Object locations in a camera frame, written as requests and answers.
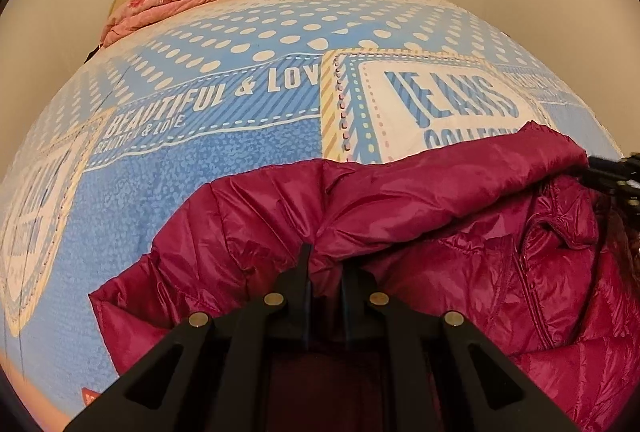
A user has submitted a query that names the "black item beside bed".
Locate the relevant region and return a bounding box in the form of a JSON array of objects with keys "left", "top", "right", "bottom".
[{"left": 84, "top": 45, "right": 102, "bottom": 63}]

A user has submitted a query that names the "blue pink bed blanket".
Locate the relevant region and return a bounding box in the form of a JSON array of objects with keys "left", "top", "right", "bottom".
[{"left": 1, "top": 0, "right": 620, "bottom": 431}]

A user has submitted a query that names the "magenta puffer jacket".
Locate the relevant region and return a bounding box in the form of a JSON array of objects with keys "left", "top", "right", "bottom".
[{"left": 90, "top": 123, "right": 639, "bottom": 431}]

